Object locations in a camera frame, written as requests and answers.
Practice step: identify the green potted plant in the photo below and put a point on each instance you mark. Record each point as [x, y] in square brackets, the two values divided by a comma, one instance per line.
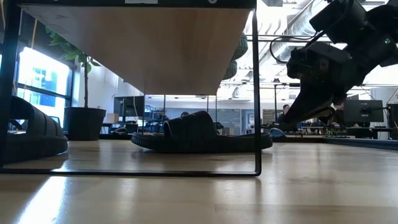
[84, 124]

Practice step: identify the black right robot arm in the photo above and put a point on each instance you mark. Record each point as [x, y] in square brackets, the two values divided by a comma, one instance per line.
[379, 28]

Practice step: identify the large window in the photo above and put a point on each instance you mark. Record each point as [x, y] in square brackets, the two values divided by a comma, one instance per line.
[43, 74]

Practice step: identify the black rubber slide sandal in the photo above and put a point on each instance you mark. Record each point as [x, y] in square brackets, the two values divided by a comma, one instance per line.
[192, 130]
[37, 140]

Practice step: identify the wooden shelf with black frame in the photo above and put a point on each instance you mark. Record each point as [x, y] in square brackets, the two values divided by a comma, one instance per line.
[155, 46]

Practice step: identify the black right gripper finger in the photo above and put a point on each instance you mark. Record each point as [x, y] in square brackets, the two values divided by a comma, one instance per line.
[311, 104]

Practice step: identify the black computer monitor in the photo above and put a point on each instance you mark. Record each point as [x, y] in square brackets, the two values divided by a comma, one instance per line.
[363, 110]
[129, 105]

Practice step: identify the person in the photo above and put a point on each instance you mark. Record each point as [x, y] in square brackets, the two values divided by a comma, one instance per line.
[339, 113]
[284, 113]
[184, 114]

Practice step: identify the teal rubber slide sandal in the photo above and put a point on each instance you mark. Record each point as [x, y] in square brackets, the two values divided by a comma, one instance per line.
[230, 70]
[241, 46]

